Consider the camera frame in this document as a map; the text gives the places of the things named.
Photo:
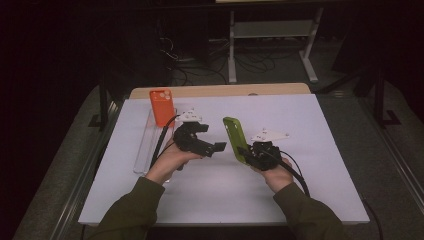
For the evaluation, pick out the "black metal stand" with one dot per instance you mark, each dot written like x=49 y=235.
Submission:
x=103 y=106
x=380 y=100

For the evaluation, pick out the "clear plastic rack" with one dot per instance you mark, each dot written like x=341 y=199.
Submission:
x=146 y=150

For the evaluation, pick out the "green cartoon phone case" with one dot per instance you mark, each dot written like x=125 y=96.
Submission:
x=235 y=136

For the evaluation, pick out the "wooden table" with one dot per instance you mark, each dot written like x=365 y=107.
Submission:
x=216 y=90

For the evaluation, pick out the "orange phone case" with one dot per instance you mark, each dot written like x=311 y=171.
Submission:
x=162 y=108

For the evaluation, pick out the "white table board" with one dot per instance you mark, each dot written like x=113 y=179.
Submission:
x=300 y=116

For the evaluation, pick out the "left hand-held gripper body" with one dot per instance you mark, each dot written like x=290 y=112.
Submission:
x=185 y=140

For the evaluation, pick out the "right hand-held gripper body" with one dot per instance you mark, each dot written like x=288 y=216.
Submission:
x=266 y=156

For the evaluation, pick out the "person's left hand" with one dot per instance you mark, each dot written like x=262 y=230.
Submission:
x=166 y=165

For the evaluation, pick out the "person's right hand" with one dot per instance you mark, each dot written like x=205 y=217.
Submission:
x=278 y=178

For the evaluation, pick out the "white metal desk frame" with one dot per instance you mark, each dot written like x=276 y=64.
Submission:
x=273 y=29

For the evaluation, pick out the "metal rail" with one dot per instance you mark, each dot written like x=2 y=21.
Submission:
x=83 y=186
x=393 y=156

